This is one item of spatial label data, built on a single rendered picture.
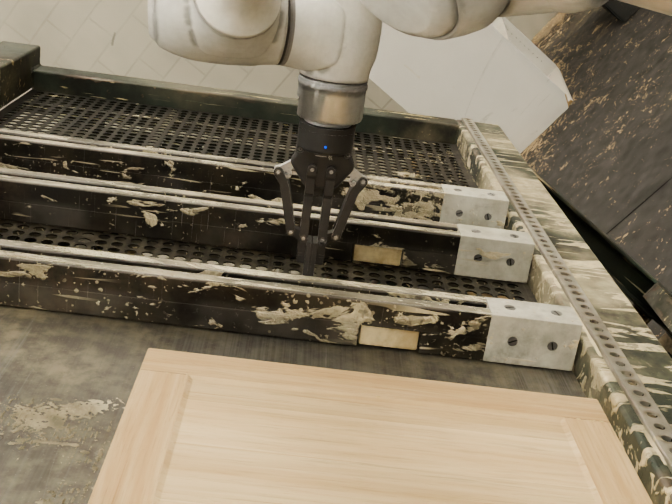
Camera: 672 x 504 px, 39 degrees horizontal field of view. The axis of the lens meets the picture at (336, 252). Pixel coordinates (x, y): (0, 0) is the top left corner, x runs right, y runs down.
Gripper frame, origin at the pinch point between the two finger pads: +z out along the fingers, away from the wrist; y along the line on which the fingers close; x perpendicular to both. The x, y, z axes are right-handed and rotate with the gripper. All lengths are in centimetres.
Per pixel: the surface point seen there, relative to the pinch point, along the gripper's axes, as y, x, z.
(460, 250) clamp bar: -25.3, -23.5, 4.1
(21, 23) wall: 188, -503, 60
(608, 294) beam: -46.6, -10.8, 3.7
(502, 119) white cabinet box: -96, -337, 47
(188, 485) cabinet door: 10.2, 44.8, 6.6
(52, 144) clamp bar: 48, -47, 2
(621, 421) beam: -37.8, 26.5, 4.6
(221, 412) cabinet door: 8.5, 30.7, 6.7
